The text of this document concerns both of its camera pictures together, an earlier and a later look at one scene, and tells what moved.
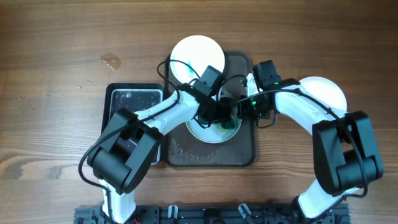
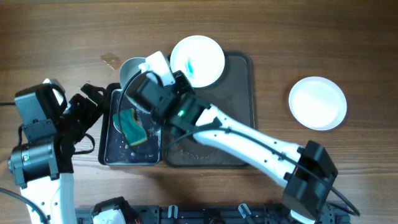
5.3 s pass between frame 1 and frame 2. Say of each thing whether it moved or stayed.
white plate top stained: stayed
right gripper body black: moved
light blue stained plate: moved
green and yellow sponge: moved
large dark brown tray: stayed
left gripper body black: moved
